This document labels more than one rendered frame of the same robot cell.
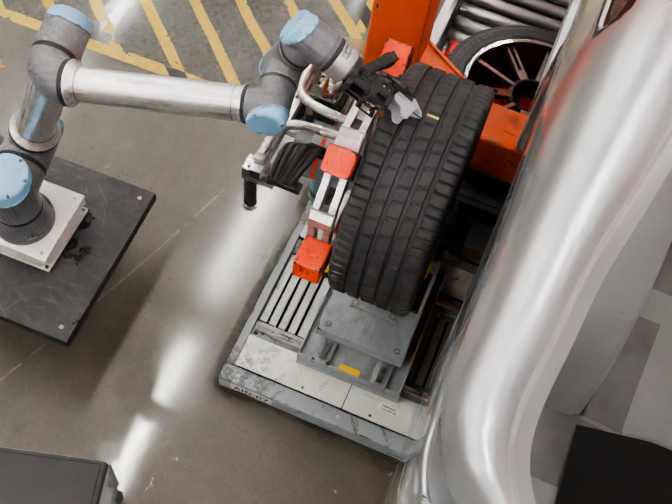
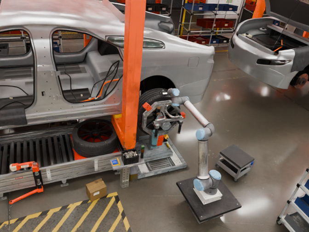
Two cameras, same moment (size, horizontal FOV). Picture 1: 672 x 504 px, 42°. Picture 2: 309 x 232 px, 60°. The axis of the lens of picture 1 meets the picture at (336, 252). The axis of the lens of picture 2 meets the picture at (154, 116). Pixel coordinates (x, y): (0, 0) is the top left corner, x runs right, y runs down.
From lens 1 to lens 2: 408 cm
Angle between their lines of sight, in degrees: 77
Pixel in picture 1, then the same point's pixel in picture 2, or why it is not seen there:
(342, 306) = (160, 148)
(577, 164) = (184, 44)
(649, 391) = not seen: hidden behind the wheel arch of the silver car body
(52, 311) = not seen: hidden behind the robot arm
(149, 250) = (178, 196)
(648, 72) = (172, 38)
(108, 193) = (185, 188)
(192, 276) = (174, 186)
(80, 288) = not seen: hidden behind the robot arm
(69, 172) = (190, 199)
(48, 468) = (229, 156)
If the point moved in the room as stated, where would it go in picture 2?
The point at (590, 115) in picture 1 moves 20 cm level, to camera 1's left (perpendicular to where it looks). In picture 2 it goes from (178, 43) to (188, 49)
